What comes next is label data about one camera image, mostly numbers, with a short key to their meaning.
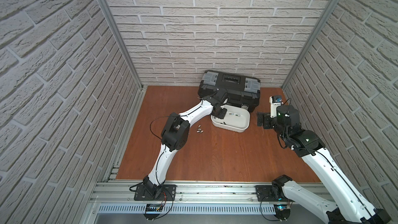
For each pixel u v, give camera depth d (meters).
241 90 0.95
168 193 0.75
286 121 0.49
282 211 0.70
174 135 0.59
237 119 1.01
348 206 0.38
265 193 0.74
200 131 0.95
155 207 0.73
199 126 0.97
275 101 0.60
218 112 0.84
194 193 0.76
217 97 0.78
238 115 1.03
